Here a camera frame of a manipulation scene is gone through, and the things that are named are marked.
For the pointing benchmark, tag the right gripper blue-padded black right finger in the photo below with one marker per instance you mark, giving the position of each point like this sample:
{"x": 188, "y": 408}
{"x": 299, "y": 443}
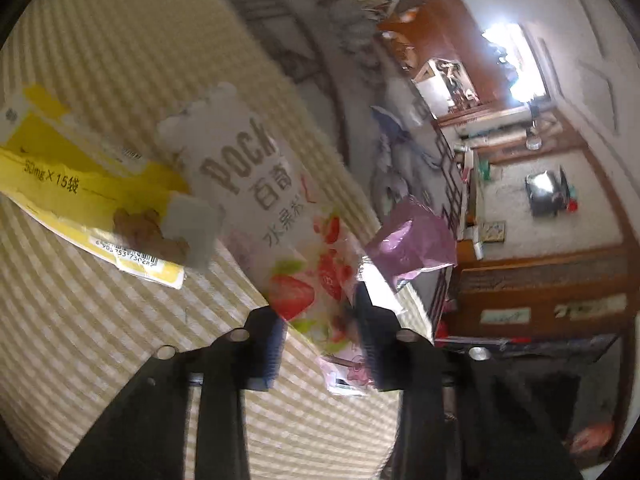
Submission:
{"x": 461, "y": 415}

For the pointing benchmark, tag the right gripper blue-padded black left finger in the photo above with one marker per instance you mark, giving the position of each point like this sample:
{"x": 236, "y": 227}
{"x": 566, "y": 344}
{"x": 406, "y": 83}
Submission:
{"x": 184, "y": 412}

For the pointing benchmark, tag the yellow medicine box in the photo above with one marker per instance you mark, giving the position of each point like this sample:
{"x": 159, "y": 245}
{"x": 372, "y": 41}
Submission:
{"x": 112, "y": 202}

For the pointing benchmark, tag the pocky strawberry snack box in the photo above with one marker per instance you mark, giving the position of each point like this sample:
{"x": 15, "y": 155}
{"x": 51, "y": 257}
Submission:
{"x": 293, "y": 246}

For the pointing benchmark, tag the pink plastic wrapper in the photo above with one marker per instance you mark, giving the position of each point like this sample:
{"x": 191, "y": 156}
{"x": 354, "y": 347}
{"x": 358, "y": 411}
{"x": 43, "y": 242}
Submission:
{"x": 412, "y": 240}

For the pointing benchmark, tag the framed picture on cabinet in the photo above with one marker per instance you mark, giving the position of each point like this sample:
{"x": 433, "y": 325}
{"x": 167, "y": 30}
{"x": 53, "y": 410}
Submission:
{"x": 493, "y": 232}

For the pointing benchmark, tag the beige checkered tablecloth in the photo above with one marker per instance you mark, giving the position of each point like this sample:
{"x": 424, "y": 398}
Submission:
{"x": 75, "y": 329}

